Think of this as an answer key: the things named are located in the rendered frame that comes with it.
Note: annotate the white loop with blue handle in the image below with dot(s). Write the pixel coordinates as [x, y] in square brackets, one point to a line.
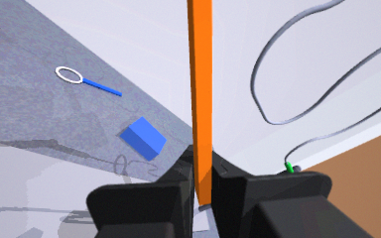
[84, 80]

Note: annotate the grey loop with orange handle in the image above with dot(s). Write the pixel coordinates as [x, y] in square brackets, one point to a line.
[200, 46]

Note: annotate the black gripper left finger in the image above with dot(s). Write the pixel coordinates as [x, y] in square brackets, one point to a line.
[170, 198]

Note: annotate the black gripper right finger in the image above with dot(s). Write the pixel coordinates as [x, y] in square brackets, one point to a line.
[234, 192]

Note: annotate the blue rectangular block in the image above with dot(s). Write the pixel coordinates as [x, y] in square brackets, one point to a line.
[144, 138]

